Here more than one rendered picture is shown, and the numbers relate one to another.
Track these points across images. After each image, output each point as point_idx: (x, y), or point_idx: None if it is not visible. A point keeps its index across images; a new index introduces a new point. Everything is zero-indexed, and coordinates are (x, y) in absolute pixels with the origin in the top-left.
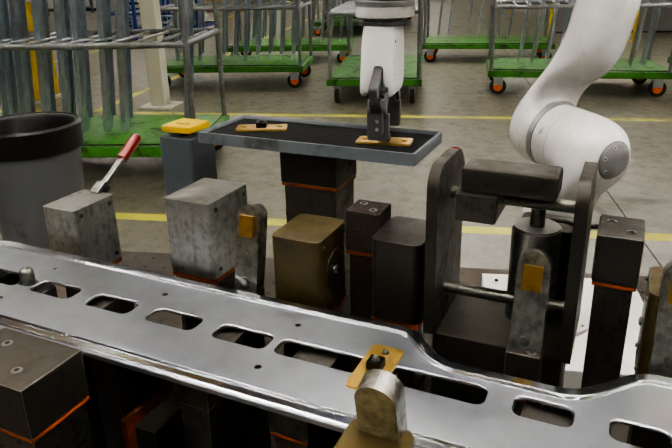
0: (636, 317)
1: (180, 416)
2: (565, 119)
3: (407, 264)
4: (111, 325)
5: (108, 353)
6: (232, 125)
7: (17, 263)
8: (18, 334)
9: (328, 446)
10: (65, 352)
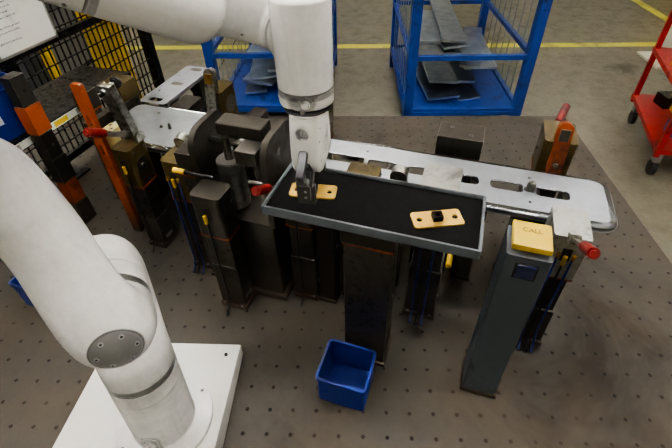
0: (83, 413)
1: None
2: (117, 254)
3: None
4: (448, 165)
5: (436, 154)
6: (473, 227)
7: (562, 205)
8: (472, 139)
9: None
10: (442, 133)
